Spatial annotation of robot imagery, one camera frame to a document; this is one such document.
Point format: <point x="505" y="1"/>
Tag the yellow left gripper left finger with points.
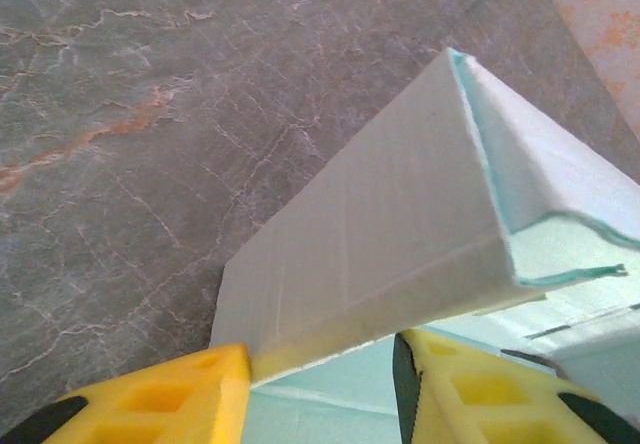
<point x="150" y="404"/>

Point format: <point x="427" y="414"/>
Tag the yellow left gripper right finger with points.
<point x="490" y="404"/>

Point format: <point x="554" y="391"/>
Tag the light teal paper box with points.
<point x="375" y="214"/>

